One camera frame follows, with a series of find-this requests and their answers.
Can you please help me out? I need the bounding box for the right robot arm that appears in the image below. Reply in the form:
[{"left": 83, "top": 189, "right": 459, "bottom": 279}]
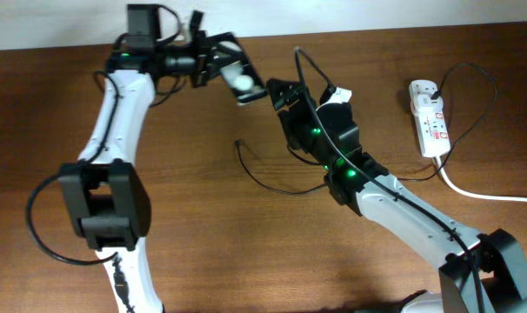
[{"left": 266, "top": 78, "right": 527, "bottom": 312}]

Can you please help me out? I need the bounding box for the black charging cable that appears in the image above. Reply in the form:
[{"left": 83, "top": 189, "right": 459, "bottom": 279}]
[{"left": 234, "top": 63, "right": 498, "bottom": 196}]

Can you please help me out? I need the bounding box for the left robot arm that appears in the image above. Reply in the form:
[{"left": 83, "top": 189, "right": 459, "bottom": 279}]
[{"left": 59, "top": 3, "right": 266, "bottom": 312}]

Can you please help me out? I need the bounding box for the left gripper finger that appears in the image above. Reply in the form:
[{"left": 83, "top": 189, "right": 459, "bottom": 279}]
[
  {"left": 198, "top": 64, "right": 221, "bottom": 85},
  {"left": 209, "top": 32, "right": 250, "bottom": 68}
]

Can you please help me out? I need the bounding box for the white USB charger adapter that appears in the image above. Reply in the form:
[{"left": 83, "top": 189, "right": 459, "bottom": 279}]
[{"left": 410, "top": 94, "right": 444, "bottom": 117}]

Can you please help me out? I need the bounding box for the white power strip cord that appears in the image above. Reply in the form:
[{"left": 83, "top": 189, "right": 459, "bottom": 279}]
[{"left": 432, "top": 156, "right": 527, "bottom": 204}]

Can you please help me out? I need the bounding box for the black smartphone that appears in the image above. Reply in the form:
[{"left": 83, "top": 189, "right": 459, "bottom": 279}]
[{"left": 219, "top": 61, "right": 268, "bottom": 107}]

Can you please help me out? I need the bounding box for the white power strip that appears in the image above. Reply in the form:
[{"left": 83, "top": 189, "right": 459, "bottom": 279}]
[{"left": 409, "top": 80, "right": 450, "bottom": 158}]

